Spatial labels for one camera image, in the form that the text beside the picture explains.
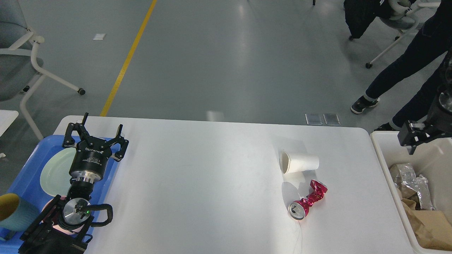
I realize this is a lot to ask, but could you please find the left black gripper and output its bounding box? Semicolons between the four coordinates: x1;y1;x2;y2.
62;113;129;181

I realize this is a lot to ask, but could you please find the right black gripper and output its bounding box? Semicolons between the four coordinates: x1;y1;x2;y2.
398;99;452;155

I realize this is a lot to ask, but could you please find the crushed clear plastic bottle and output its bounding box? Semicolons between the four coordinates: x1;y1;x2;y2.
389;163;435;211

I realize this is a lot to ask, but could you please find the mint green plate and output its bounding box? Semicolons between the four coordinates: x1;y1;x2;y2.
39;148;76;196

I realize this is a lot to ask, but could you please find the pink mug dark inside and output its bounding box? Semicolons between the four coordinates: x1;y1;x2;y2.
41;196;91;235

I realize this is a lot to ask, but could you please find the brown paper bag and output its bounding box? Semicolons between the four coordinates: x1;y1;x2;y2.
401;198;452;251

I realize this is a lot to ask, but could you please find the teal mug yellow inside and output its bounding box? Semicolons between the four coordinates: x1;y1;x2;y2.
0;193;40;241

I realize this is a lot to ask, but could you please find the white paper cup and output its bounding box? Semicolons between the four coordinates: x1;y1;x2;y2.
280;151;320;175

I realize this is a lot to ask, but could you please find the crushed red can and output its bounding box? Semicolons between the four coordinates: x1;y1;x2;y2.
288;180;328;220

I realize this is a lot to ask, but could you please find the brown paper ball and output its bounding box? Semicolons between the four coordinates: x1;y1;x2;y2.
397;187;420;210

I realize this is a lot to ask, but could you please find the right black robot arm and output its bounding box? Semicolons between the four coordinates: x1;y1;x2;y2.
397;50;452;155

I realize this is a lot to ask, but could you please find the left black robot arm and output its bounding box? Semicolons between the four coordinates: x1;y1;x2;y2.
18;113;129;254

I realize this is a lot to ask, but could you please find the white waste bin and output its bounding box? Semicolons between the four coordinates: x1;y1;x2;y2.
370;131;452;254

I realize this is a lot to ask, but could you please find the white side table edge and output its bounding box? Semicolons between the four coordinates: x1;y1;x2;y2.
0;109;18;136

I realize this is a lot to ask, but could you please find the grey office chair left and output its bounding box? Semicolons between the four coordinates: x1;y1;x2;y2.
0;0;85;140

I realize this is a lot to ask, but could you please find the grey office chair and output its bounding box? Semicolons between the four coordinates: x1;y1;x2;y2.
0;0;85;140
365;0;440;69

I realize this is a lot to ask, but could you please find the person in dark trousers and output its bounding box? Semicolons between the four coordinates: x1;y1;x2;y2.
350;0;452;131

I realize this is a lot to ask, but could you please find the grey office chair right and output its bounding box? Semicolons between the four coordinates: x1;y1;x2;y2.
365;0;440;69

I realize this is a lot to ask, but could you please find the black jacket on chair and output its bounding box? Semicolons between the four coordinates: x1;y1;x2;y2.
343;0;393;41

